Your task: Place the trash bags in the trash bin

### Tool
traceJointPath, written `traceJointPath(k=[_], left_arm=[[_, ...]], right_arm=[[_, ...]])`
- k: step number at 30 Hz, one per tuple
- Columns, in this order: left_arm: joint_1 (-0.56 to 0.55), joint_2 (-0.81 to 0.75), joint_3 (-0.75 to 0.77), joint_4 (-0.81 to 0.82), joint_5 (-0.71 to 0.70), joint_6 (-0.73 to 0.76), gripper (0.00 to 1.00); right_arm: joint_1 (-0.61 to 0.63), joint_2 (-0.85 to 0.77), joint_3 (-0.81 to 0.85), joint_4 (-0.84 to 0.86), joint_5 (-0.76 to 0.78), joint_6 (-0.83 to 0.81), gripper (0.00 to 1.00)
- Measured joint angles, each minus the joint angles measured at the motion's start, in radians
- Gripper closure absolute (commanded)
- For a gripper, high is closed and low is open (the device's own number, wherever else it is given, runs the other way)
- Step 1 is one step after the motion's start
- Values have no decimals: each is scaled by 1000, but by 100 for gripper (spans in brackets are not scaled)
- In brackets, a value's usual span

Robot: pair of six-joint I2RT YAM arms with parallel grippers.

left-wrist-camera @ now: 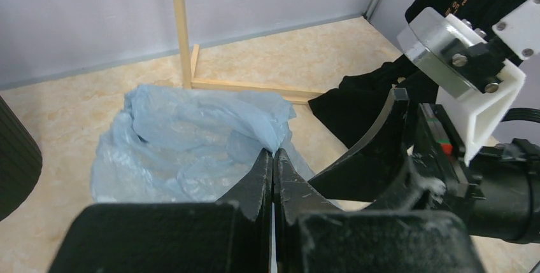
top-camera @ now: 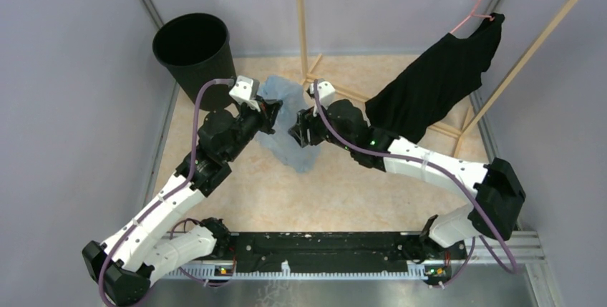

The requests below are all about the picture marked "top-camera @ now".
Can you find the pink clothes hanger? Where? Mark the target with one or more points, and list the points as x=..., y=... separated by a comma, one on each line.
x=473, y=13

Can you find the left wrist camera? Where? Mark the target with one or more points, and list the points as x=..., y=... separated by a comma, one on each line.
x=244, y=91

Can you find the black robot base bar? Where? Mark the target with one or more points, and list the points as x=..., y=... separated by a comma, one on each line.
x=330, y=253

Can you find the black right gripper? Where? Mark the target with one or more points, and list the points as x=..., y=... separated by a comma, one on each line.
x=307, y=120

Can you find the aluminium frame rail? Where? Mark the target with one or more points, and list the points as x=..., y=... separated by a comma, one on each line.
x=522, y=247

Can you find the black trash bin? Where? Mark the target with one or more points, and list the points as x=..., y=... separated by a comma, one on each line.
x=195, y=49

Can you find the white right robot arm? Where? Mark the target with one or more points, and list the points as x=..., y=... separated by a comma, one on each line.
x=493, y=191

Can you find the blue plastic trash bag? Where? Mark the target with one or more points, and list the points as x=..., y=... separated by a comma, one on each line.
x=282, y=145

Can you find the black t-shirt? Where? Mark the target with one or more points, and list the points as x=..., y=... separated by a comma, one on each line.
x=428, y=88

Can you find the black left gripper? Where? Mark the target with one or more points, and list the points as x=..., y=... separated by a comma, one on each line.
x=268, y=111

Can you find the wooden clothes rack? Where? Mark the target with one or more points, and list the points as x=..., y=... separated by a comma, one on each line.
x=474, y=116

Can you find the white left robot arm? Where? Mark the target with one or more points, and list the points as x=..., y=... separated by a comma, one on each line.
x=127, y=264

